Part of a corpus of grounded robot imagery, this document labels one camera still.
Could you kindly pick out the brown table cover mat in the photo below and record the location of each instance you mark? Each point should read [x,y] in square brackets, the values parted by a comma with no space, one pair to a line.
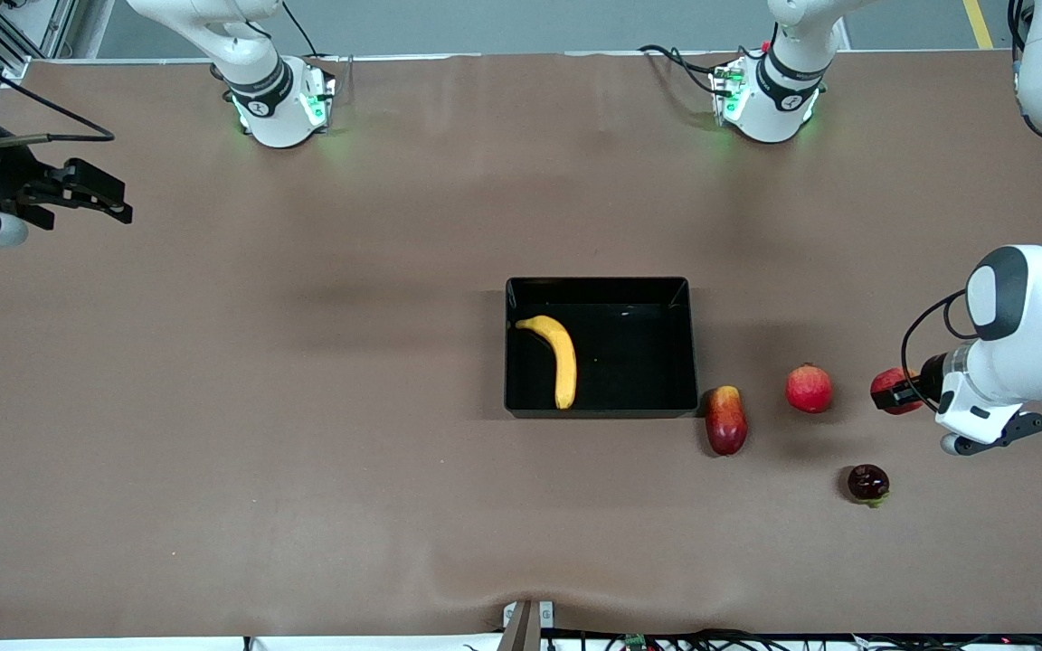
[213,407]

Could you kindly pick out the yellow floor tape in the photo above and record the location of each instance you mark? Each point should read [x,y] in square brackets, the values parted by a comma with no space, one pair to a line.
[978,23]

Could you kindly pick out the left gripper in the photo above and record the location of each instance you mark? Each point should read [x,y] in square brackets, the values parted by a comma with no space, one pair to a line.
[930,374]

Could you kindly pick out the yellow banana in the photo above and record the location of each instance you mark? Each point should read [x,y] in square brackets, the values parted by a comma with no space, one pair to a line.
[563,362]

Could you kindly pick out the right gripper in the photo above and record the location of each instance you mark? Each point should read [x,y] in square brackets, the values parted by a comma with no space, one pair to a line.
[2,174]

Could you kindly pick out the dark purple mangosteen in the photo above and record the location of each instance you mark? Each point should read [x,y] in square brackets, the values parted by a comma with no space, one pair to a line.
[867,482]

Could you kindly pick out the aluminium frame profile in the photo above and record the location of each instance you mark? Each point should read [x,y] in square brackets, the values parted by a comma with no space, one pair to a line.
[42,27]

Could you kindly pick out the red yellow apple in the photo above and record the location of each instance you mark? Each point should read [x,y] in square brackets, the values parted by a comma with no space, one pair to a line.
[885,380]

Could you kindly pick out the red yellow mango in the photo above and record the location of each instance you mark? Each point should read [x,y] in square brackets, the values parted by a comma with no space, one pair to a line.
[725,423]

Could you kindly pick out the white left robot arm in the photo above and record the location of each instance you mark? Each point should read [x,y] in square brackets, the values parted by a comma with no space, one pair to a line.
[1037,307]

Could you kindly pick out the grey metal mount bracket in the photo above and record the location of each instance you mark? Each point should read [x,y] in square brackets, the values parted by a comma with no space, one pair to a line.
[525,624]

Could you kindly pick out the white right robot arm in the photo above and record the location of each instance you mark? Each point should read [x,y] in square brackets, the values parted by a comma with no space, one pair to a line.
[254,63]

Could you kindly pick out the red pomegranate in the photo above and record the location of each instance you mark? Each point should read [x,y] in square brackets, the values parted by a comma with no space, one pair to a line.
[809,389]

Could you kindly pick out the black rectangular plastic box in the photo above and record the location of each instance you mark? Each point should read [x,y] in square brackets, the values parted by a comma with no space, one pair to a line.
[629,362]

